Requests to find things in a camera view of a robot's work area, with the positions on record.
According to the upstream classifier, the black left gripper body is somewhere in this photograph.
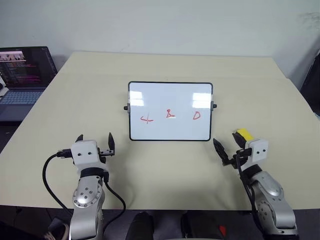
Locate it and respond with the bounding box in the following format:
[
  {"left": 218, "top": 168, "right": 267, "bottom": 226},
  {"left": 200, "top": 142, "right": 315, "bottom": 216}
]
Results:
[{"left": 96, "top": 147, "right": 117, "bottom": 165}]

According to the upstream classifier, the open dark laptop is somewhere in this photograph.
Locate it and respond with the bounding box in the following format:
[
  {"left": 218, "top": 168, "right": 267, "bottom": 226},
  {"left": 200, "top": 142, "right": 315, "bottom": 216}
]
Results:
[{"left": 0, "top": 45, "right": 59, "bottom": 123}]

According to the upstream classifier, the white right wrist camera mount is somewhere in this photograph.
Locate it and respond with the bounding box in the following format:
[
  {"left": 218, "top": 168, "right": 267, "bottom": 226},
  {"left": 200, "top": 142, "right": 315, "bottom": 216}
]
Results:
[{"left": 245, "top": 138, "right": 270, "bottom": 170}]

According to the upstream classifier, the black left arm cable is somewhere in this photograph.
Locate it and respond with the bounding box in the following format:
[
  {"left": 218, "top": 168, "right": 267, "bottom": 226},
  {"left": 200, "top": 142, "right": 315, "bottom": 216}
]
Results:
[{"left": 42, "top": 148, "right": 127, "bottom": 232}]

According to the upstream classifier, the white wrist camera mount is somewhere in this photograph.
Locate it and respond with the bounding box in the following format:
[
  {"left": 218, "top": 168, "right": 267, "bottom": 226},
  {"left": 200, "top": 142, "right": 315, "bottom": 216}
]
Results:
[
  {"left": 245, "top": 138, "right": 270, "bottom": 170},
  {"left": 70, "top": 140, "right": 108, "bottom": 174}
]

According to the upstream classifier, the yellow whiteboard eraser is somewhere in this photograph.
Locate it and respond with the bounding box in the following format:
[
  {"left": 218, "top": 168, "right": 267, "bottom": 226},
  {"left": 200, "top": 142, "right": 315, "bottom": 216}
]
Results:
[{"left": 235, "top": 127, "right": 255, "bottom": 142}]

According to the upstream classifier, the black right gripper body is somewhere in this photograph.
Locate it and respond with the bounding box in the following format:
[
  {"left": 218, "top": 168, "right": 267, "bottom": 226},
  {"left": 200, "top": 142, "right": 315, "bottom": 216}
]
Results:
[{"left": 221, "top": 147, "right": 252, "bottom": 171}]

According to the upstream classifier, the black object beside table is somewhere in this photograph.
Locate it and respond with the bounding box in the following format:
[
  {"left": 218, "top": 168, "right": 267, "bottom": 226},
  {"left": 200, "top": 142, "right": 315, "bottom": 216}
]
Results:
[{"left": 299, "top": 46, "right": 320, "bottom": 111}]

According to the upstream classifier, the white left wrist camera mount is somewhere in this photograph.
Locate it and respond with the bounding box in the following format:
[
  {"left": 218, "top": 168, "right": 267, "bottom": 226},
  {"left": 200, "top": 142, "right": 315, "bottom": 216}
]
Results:
[{"left": 70, "top": 140, "right": 108, "bottom": 174}]

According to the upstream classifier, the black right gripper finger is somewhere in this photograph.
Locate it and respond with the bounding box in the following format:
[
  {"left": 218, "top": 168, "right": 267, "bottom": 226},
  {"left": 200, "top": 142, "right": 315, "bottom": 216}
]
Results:
[
  {"left": 231, "top": 132, "right": 248, "bottom": 151},
  {"left": 212, "top": 137, "right": 230, "bottom": 162}
]

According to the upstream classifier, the dark rounded shape red mark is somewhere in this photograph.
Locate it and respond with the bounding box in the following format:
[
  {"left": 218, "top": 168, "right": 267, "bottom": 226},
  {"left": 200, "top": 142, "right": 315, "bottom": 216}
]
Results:
[{"left": 180, "top": 211, "right": 228, "bottom": 240}]

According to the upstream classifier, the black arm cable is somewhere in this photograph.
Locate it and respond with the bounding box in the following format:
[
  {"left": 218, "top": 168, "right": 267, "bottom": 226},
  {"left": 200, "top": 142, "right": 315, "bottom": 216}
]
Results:
[
  {"left": 235, "top": 151, "right": 264, "bottom": 227},
  {"left": 42, "top": 148, "right": 127, "bottom": 232}
]

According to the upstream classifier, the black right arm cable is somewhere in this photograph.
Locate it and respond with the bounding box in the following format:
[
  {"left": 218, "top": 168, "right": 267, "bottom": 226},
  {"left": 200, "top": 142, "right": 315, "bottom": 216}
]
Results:
[{"left": 235, "top": 151, "right": 264, "bottom": 227}]

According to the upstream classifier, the small framed desktop whiteboard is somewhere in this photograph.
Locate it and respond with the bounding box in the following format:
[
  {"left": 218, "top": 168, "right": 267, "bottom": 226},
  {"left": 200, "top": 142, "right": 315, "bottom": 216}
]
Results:
[{"left": 123, "top": 80, "right": 218, "bottom": 142}]

